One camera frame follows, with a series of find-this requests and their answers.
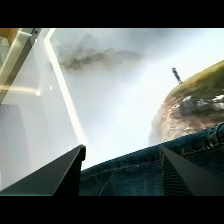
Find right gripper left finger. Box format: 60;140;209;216
0;144;87;196

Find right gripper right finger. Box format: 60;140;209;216
158;145;224;196

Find dark blue jeans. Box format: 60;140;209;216
78;121;224;196

